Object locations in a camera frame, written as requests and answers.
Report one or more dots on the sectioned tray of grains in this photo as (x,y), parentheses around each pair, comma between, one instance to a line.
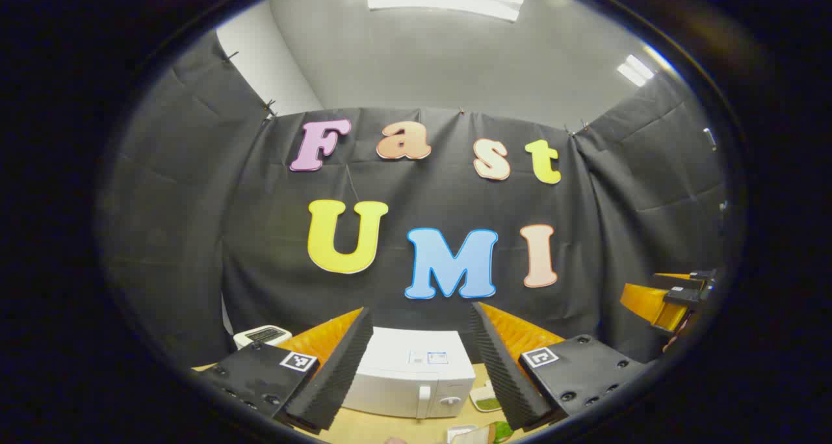
(486,402)

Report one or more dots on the white microwave oven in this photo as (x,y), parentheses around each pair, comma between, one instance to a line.
(403,372)

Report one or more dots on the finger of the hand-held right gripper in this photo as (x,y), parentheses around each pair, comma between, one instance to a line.
(653,304)
(682,277)

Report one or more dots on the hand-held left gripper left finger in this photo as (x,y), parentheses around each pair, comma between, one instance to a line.
(338,372)

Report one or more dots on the white toaster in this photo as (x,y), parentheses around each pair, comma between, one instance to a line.
(263,335)

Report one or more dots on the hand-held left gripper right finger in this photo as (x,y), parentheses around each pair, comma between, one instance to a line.
(500,372)

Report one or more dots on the black backdrop cloth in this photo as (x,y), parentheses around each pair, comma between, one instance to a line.
(260,236)

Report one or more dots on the white rectangular dish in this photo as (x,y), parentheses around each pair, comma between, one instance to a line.
(458,431)

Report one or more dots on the toast sandwich with lettuce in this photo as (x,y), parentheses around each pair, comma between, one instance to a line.
(484,435)

